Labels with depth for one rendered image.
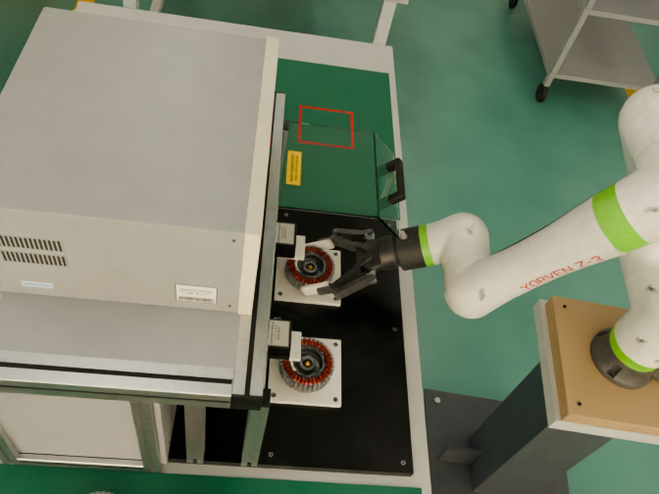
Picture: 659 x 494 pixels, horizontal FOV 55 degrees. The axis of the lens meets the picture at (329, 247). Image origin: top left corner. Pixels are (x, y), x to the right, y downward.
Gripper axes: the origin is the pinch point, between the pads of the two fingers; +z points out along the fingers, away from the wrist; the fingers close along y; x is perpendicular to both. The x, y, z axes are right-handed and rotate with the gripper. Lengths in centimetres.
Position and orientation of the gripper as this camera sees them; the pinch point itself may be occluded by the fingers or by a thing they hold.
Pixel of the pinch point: (311, 268)
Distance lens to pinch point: 144.9
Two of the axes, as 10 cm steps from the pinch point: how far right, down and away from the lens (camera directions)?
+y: -0.1, 8.0, -6.1
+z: -9.4, 1.9, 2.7
